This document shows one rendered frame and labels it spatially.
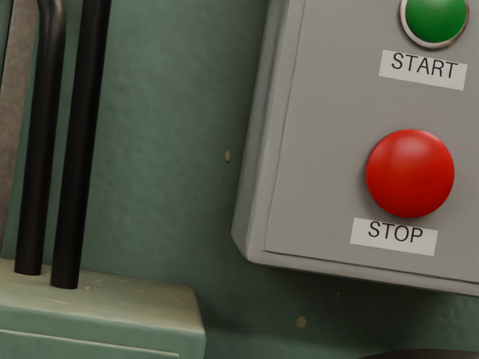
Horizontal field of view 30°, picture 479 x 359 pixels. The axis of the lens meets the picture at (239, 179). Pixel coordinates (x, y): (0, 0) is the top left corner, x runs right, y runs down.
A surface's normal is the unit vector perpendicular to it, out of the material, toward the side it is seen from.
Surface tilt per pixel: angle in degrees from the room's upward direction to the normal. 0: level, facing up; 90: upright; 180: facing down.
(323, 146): 90
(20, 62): 90
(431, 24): 93
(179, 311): 0
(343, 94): 90
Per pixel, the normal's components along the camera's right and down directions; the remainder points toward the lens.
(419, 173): 0.10, 0.07
